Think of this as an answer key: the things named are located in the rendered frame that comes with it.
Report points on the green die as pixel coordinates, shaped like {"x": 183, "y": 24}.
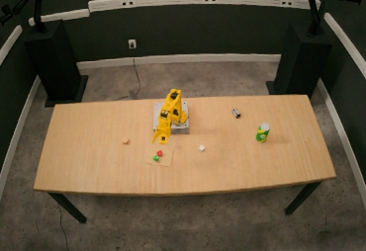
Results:
{"x": 155, "y": 158}

